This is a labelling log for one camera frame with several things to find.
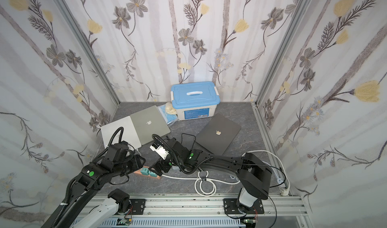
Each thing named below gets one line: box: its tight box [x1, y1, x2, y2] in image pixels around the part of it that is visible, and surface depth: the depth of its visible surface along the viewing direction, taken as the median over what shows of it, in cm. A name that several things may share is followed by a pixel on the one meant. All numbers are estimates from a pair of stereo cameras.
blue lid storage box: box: [170, 81, 221, 121], surface depth 106 cm
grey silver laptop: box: [130, 104, 171, 146], surface depth 110 cm
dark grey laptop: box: [195, 113, 242, 156], surface depth 105 cm
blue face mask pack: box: [157, 103, 179, 125], surface depth 113 cm
